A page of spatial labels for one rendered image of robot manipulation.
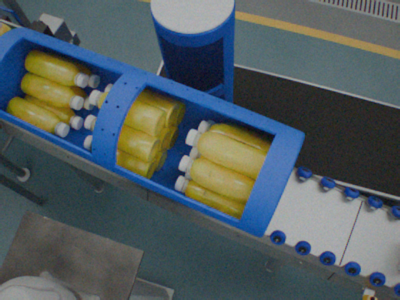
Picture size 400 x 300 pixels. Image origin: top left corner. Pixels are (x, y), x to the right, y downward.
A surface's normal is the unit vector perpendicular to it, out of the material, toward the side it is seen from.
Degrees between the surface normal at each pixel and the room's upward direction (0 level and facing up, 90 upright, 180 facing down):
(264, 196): 31
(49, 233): 4
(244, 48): 0
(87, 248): 4
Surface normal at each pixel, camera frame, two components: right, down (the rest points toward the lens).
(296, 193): -0.06, -0.35
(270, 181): -0.19, -0.07
